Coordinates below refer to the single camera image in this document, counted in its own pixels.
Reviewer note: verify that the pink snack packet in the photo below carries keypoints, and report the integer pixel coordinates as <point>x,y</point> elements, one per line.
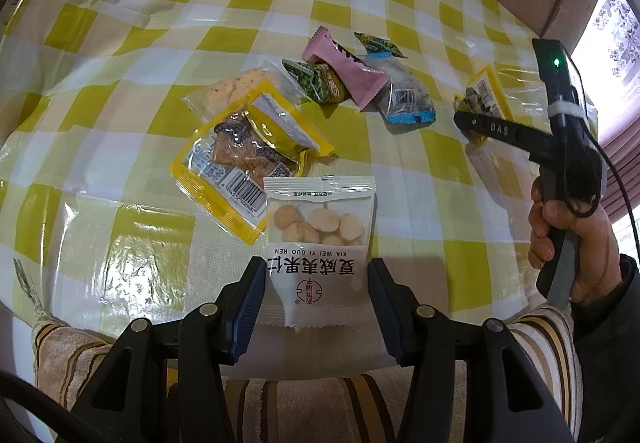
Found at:
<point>345,68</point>

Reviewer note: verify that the green snack packet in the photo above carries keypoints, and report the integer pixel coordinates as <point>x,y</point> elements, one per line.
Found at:
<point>300,80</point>
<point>377,45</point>
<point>327,85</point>

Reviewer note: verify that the person's right forearm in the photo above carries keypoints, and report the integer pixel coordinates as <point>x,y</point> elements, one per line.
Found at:
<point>610,348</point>

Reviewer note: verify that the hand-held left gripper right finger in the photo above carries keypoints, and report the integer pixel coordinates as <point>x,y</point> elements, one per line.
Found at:
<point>385,313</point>

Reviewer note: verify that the striped fringed blanket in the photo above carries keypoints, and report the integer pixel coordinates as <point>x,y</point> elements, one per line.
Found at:
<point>310,403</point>

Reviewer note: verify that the clear packet with blue edge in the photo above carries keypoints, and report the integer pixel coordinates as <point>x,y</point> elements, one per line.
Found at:
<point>405,93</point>

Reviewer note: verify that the white clear-window nut packet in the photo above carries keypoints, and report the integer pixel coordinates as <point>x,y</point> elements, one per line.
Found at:
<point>320,223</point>

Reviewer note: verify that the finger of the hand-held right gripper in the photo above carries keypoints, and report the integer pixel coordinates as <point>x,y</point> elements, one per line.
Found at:
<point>470,123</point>

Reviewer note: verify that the large yellow clear-window snack packet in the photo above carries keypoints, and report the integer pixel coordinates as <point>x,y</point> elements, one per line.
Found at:
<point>235,203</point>

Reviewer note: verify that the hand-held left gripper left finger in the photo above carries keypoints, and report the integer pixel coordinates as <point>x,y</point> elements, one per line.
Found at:
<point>245,308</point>

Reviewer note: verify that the person's right hand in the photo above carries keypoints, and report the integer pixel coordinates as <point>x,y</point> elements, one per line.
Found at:
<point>600,253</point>

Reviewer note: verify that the olive yellow snack packet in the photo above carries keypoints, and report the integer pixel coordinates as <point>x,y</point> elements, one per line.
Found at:
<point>285,123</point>

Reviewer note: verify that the floral lace curtain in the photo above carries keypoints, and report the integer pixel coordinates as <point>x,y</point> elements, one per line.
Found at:
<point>615,23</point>

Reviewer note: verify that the clear cracker packet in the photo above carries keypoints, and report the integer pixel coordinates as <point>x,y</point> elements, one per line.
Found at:
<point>230,88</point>

